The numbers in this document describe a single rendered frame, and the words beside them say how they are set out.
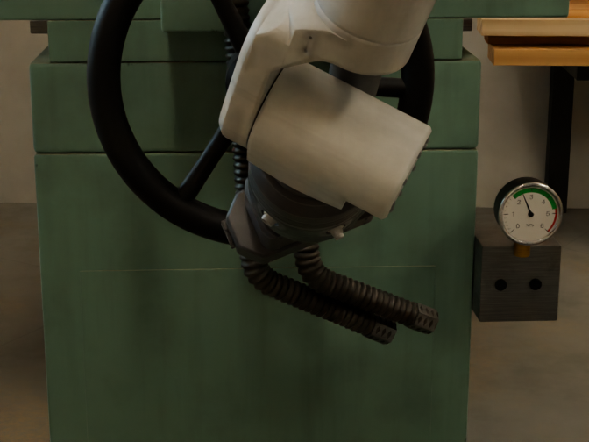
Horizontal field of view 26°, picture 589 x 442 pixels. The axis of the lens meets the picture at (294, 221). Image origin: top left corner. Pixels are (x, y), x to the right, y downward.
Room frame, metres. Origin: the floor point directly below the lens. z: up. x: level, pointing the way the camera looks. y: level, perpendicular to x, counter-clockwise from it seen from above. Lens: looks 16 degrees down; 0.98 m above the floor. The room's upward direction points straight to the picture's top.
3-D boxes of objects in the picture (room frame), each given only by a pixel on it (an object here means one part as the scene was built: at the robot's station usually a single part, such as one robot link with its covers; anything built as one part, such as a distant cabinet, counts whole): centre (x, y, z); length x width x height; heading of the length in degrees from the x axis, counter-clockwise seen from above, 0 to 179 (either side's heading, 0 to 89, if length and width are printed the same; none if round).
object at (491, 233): (1.27, -0.22, 0.58); 0.12 x 0.08 x 0.08; 3
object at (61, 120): (1.52, 0.05, 0.76); 0.57 x 0.45 x 0.09; 3
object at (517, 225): (1.20, -0.23, 0.65); 0.06 x 0.04 x 0.08; 93
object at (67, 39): (1.34, 0.04, 0.82); 0.40 x 0.21 x 0.04; 93
